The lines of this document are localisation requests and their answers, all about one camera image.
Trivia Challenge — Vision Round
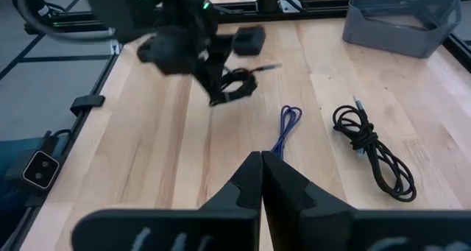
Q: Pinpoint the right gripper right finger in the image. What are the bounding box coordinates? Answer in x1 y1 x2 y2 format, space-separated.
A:
261 151 471 251

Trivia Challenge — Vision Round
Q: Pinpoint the small black box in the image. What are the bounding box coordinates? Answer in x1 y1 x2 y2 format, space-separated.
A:
233 24 267 57

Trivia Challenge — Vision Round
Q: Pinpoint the black aluminium table frame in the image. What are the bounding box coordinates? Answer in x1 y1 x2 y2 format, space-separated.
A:
0 0 471 251

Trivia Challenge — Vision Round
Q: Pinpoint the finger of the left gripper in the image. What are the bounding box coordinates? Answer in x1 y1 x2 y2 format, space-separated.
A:
214 35 236 96
194 64 228 107

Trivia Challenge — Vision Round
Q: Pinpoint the blue braided USB-C cable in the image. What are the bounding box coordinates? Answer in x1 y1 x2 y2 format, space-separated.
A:
270 104 304 160

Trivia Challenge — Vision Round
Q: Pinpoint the table-edge camera module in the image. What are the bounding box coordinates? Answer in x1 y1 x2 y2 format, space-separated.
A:
21 149 61 191

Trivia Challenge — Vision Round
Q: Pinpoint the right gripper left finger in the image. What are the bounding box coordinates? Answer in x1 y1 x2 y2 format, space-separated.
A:
71 151 263 251

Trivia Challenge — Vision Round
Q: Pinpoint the black frame clip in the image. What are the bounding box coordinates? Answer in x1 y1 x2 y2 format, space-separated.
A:
69 94 107 117

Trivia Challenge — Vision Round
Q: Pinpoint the black braided USB-C cable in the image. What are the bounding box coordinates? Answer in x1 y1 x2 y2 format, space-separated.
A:
332 94 418 203
219 62 283 104

